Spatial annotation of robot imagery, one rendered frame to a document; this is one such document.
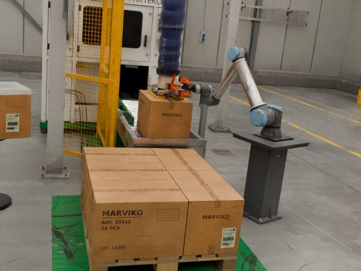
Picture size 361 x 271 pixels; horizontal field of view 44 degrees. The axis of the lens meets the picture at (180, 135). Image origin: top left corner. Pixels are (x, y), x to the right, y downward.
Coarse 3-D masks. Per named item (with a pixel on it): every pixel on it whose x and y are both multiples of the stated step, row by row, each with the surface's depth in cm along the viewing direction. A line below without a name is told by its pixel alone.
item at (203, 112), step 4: (204, 108) 472; (200, 112) 478; (204, 112) 474; (200, 116) 478; (204, 116) 475; (200, 120) 477; (204, 120) 476; (200, 124) 477; (204, 124) 477; (200, 128) 477; (204, 128) 478; (200, 132) 479; (204, 132) 480; (200, 136) 480; (204, 136) 481
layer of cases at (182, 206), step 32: (96, 160) 352; (128, 160) 360; (160, 160) 368; (192, 160) 377; (96, 192) 289; (128, 192) 294; (160, 192) 299; (192, 192) 305; (224, 192) 311; (96, 224) 277; (128, 224) 283; (160, 224) 289; (192, 224) 296; (224, 224) 302; (96, 256) 283; (128, 256) 289; (160, 256) 296
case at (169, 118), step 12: (144, 96) 434; (168, 96) 435; (144, 108) 432; (156, 108) 406; (168, 108) 409; (180, 108) 412; (192, 108) 415; (144, 120) 431; (156, 120) 409; (168, 120) 412; (180, 120) 415; (144, 132) 429; (156, 132) 412; (168, 132) 415; (180, 132) 418
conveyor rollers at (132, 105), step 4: (124, 100) 615; (128, 100) 617; (132, 100) 619; (128, 104) 590; (132, 104) 592; (136, 104) 593; (128, 108) 564; (132, 108) 566; (136, 108) 568; (132, 112) 540; (136, 112) 542; (124, 116) 518; (136, 116) 523; (136, 120) 505; (128, 124) 478; (136, 124) 487; (132, 128) 468; (136, 128) 470; (136, 132) 452; (136, 136) 435; (140, 136) 436
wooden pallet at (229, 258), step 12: (84, 216) 372; (84, 228) 352; (96, 264) 284; (108, 264) 286; (120, 264) 289; (132, 264) 291; (144, 264) 294; (156, 264) 298; (168, 264) 298; (228, 264) 312
